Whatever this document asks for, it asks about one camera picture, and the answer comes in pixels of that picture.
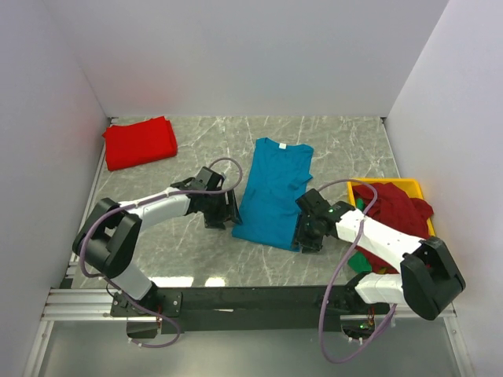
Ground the blue t shirt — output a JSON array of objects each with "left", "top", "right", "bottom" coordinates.
[{"left": 232, "top": 137, "right": 314, "bottom": 251}]

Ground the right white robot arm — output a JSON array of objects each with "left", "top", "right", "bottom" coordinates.
[{"left": 294, "top": 189, "right": 466, "bottom": 320}]

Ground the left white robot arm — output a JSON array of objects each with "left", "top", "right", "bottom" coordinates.
[{"left": 72, "top": 167, "right": 242, "bottom": 302}]

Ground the green t shirt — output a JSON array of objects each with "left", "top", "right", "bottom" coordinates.
[{"left": 347, "top": 199, "right": 373, "bottom": 274}]

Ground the dark red t shirt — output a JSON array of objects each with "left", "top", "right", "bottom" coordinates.
[{"left": 348, "top": 181, "right": 434, "bottom": 274}]

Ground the yellow plastic bin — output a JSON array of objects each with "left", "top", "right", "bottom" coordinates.
[{"left": 358, "top": 178, "right": 435, "bottom": 239}]

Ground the black base beam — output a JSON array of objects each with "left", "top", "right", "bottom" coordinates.
[{"left": 110, "top": 285, "right": 390, "bottom": 339}]

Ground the folded red t shirt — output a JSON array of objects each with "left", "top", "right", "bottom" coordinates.
[{"left": 102, "top": 116, "right": 178, "bottom": 171}]

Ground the aluminium frame rail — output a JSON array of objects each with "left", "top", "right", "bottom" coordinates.
[{"left": 40, "top": 289, "right": 457, "bottom": 322}]

